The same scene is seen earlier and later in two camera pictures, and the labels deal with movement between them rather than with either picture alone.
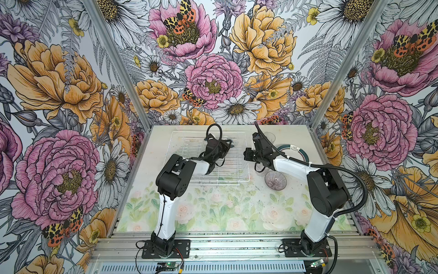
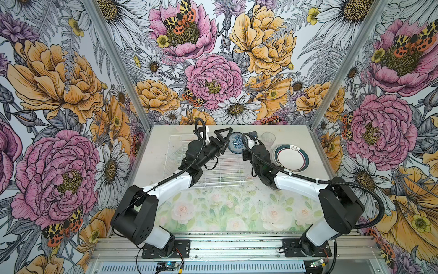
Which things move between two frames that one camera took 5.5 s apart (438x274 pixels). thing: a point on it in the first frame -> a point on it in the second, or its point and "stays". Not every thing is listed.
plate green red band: (295, 152) stays
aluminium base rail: (233, 252) stays
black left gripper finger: (230, 145) -> (218, 132)
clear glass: (270, 136) stays
